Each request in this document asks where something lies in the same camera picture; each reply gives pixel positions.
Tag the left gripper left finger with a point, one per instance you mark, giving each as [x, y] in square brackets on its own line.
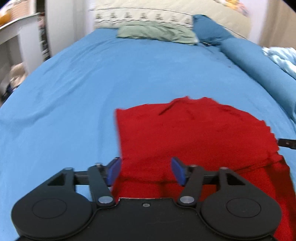
[65, 203]

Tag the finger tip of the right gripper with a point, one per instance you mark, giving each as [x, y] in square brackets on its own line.
[287, 143]

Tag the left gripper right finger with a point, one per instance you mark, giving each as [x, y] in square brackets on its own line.
[227, 203]

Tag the red knit sweater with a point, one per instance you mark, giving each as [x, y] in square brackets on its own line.
[205, 133]

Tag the blue rolled duvet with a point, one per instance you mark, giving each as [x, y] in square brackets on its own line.
[251, 59]

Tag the light blue blanket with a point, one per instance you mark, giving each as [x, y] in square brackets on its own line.
[285, 58]

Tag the blue bed sheet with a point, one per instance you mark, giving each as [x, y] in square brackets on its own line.
[62, 115]

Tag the beige curtain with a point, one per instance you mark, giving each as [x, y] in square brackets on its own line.
[279, 26]

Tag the dark blue pillow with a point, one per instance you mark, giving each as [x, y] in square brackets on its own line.
[208, 31]

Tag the beige bag on floor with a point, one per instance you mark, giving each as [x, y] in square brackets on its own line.
[17, 75]

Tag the white desk shelf unit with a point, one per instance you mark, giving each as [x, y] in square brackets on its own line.
[20, 43]

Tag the green pillow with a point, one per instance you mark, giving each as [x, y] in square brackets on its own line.
[158, 31]

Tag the white wardrobe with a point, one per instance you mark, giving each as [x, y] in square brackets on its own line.
[67, 22]

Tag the cream quilted headboard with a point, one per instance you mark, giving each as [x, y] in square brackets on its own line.
[113, 14]

